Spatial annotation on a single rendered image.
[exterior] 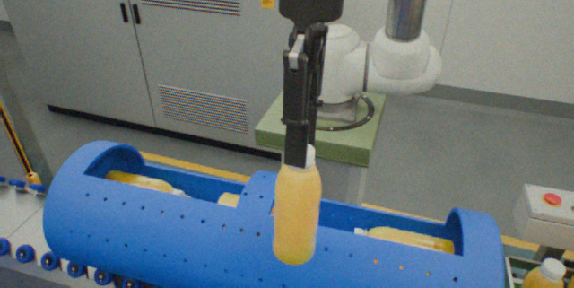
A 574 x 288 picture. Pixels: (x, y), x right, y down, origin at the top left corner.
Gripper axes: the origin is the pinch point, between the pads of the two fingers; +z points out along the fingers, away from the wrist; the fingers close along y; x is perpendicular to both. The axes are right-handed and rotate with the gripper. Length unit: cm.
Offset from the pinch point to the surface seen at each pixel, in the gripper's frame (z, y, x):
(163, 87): 87, -173, -138
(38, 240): 54, -11, -72
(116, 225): 28.9, -1.3, -35.9
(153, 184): 32, -18, -39
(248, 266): 29.7, -1.2, -8.1
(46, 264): 51, -3, -61
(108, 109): 117, -178, -192
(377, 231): 30.9, -19.6, 13.0
